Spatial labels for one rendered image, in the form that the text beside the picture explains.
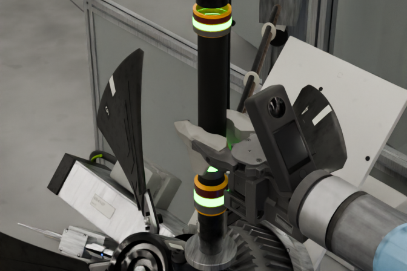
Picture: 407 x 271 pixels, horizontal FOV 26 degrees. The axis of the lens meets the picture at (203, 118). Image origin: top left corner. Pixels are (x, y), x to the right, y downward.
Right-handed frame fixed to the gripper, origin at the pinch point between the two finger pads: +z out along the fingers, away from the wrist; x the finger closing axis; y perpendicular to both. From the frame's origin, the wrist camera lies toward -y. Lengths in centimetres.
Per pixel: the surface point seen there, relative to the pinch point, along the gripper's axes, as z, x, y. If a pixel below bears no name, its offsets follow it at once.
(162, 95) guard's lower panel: 92, 71, 68
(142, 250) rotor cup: 8.0, -3.4, 25.2
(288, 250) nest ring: 0.8, 20.1, 34.8
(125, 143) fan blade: 24.7, 7.1, 20.0
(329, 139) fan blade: -8.9, 15.4, 6.3
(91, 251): 27.2, 0.6, 40.5
